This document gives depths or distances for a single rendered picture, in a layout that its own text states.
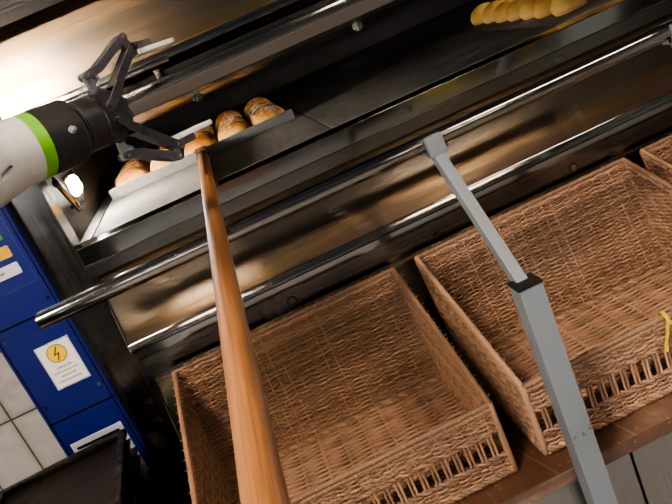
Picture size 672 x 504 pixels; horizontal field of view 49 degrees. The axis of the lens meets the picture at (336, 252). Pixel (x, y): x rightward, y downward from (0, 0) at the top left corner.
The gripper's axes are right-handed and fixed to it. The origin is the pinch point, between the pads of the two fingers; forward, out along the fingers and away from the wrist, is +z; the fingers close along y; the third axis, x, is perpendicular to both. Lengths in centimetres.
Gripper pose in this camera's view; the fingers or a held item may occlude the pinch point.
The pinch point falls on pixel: (183, 85)
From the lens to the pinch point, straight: 120.7
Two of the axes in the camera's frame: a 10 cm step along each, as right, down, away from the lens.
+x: 6.8, -0.8, -7.2
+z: 6.2, -4.6, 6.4
